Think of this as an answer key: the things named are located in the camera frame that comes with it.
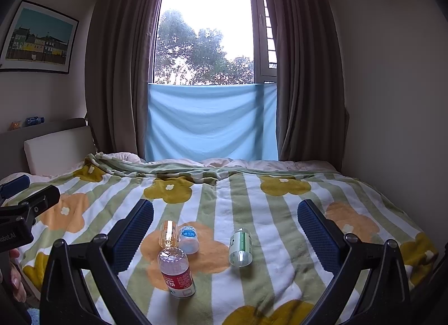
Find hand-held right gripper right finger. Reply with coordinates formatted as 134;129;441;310
297;200;416;325

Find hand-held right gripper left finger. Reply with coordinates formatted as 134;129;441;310
39;199;155;325

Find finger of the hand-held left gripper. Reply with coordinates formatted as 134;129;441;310
0;185;61;230
0;175;31;200

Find blue label white cup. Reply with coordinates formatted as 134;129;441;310
178;224;200;255

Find green label clear cup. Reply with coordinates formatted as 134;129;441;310
229;228;253;268

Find person's left hand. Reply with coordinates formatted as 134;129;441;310
0;248;28;303

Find white headboard cushion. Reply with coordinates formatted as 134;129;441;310
23;125;97;176

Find red label clear bottle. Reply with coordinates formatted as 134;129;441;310
157;247;197;299

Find grey headboard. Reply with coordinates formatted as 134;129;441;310
0;117;99;175

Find blue floor rug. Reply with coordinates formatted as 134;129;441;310
26;306;47;325

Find striped floral blanket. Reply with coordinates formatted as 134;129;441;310
0;152;440;325

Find pale pink quilt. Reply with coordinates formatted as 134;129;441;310
105;152;337;172

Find light blue window cloth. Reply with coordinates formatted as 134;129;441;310
145;82;279;162

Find framed houses picture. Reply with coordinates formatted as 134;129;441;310
0;0;80;75

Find brown curtain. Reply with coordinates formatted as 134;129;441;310
86;0;166;158
264;0;351;172

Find window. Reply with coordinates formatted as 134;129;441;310
149;0;279;86

